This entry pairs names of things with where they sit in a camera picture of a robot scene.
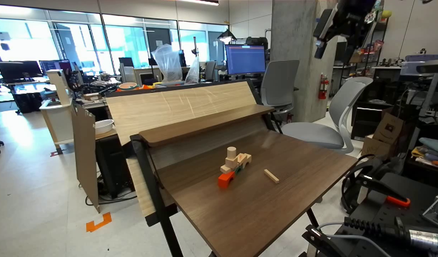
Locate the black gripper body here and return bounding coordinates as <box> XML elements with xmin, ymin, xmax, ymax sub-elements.
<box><xmin>322</xmin><ymin>0</ymin><xmax>377</xmax><ymax>43</ymax></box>

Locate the wooden stick block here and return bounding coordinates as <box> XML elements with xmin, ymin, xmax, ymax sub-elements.
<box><xmin>262</xmin><ymin>168</ymin><xmax>280</xmax><ymax>186</ymax></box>

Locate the wooden block with red writing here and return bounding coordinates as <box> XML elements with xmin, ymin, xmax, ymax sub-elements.
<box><xmin>233</xmin><ymin>151</ymin><xmax>253</xmax><ymax>174</ymax></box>

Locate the orange wooden block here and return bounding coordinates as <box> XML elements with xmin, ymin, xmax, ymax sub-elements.
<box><xmin>216</xmin><ymin>170</ymin><xmax>236</xmax><ymax>191</ymax></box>

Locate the concrete pillar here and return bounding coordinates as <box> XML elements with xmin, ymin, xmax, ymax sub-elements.
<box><xmin>269</xmin><ymin>0</ymin><xmax>339</xmax><ymax>123</ymax></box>

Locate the red fire extinguisher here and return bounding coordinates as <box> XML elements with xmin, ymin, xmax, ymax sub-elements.
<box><xmin>316</xmin><ymin>73</ymin><xmax>330</xmax><ymax>101</ymax></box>

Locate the gray high-back office chair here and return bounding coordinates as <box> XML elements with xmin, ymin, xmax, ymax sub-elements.
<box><xmin>259</xmin><ymin>59</ymin><xmax>300</xmax><ymax>120</ymax></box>

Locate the blue computer monitor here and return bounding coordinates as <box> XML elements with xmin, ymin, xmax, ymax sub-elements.
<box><xmin>223</xmin><ymin>43</ymin><xmax>268</xmax><ymax>77</ymax></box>

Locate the brown cardboard box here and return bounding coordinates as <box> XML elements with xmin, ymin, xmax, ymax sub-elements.
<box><xmin>360</xmin><ymin>111</ymin><xmax>409</xmax><ymax>161</ymax></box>

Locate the black desk lamp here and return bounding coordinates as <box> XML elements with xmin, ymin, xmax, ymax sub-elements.
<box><xmin>216</xmin><ymin>27</ymin><xmax>238</xmax><ymax>47</ymax></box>

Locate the clear plastic bag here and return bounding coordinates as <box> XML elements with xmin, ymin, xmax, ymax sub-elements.
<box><xmin>149</xmin><ymin>43</ymin><xmax>185</xmax><ymax>84</ymax></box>

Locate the light plywood panel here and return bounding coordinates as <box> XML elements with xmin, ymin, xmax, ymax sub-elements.
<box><xmin>104</xmin><ymin>80</ymin><xmax>258</xmax><ymax>147</ymax></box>

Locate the black and silver cylindrical tool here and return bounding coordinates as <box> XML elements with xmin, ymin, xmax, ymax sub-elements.
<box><xmin>342</xmin><ymin>216</ymin><xmax>438</xmax><ymax>256</ymax></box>

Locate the narrow light plywood strip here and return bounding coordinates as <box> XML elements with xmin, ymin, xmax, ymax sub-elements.
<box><xmin>123</xmin><ymin>156</ymin><xmax>176</xmax><ymax>220</ymax></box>

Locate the standing brown wood board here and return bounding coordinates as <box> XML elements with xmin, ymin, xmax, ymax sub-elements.
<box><xmin>69</xmin><ymin>104</ymin><xmax>101</xmax><ymax>211</ymax></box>

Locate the dark computer monitor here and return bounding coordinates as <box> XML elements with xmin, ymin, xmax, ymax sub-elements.
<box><xmin>0</xmin><ymin>60</ymin><xmax>44</xmax><ymax>84</ymax></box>

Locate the gray office chair white frame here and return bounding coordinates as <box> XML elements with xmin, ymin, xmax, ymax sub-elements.
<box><xmin>279</xmin><ymin>76</ymin><xmax>375</xmax><ymax>154</ymax></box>

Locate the black cable bundle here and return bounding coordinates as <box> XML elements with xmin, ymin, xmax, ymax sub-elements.
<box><xmin>339</xmin><ymin>154</ymin><xmax>386</xmax><ymax>214</ymax></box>

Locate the clamp with orange handle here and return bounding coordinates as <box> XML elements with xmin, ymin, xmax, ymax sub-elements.
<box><xmin>353</xmin><ymin>173</ymin><xmax>412</xmax><ymax>210</ymax></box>

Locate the black desk frame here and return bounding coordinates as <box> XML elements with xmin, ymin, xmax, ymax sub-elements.
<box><xmin>128</xmin><ymin>134</ymin><xmax>183</xmax><ymax>257</ymax></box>

